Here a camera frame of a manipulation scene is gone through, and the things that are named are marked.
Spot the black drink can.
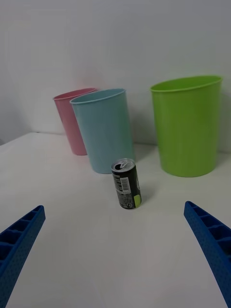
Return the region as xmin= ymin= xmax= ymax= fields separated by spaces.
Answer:
xmin=111 ymin=158 xmax=142 ymax=209

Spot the green plastic waste bin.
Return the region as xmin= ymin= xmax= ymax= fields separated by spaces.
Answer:
xmin=150 ymin=75 xmax=223 ymax=178

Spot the pale blue plastic waste bin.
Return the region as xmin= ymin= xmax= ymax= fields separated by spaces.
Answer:
xmin=69 ymin=88 xmax=135 ymax=174

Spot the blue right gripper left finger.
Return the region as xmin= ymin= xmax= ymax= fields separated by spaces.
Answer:
xmin=0 ymin=205 xmax=46 ymax=308

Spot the pink plastic waste bin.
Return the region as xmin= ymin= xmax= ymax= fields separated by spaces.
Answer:
xmin=52 ymin=87 xmax=98 ymax=156

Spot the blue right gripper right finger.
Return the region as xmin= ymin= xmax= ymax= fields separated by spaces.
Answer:
xmin=183 ymin=201 xmax=231 ymax=308

